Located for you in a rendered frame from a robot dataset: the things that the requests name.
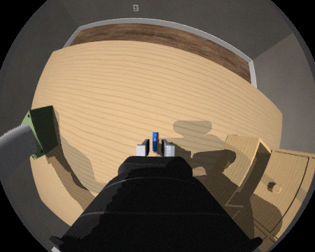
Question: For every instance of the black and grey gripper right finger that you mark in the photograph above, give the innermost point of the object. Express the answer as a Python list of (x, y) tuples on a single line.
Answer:
[(167, 149)]

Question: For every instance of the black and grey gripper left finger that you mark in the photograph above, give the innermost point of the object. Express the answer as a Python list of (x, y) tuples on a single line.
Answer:
[(143, 149)]

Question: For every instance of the blue battery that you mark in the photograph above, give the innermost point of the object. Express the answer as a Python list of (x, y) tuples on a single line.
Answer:
[(155, 142)]

